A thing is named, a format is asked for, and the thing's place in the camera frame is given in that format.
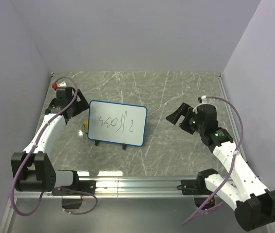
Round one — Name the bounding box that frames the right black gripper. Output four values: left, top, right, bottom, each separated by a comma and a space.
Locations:
166, 102, 205, 135

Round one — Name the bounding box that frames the yellow eraser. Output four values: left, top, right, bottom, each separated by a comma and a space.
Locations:
83, 121, 88, 133

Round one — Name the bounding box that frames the blue framed whiteboard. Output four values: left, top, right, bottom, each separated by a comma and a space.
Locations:
87, 100, 148, 147

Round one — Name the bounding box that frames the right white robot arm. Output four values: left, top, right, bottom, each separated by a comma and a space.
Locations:
166, 103, 275, 232

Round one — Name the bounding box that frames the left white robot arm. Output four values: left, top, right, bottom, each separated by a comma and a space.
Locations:
11, 87, 89, 195

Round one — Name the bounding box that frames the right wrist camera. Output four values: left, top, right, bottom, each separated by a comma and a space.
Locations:
198, 95, 207, 103

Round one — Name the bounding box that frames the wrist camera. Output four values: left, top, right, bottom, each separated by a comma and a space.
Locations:
52, 82, 67, 91
198, 95, 207, 103

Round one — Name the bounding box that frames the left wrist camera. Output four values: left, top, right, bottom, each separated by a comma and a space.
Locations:
52, 82, 67, 91

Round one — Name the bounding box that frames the aluminium side rail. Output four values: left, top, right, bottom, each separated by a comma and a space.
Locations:
216, 72, 248, 164

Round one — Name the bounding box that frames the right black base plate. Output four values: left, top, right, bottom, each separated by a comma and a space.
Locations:
176, 180, 212, 196

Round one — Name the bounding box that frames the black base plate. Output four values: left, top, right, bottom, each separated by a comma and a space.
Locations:
176, 180, 212, 196
52, 180, 96, 196

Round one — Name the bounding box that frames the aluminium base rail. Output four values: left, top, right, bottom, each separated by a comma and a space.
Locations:
13, 176, 225, 198

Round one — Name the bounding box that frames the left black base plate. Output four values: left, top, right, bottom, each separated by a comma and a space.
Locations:
52, 180, 96, 196

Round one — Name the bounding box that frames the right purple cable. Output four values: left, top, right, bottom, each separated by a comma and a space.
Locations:
181, 96, 244, 226

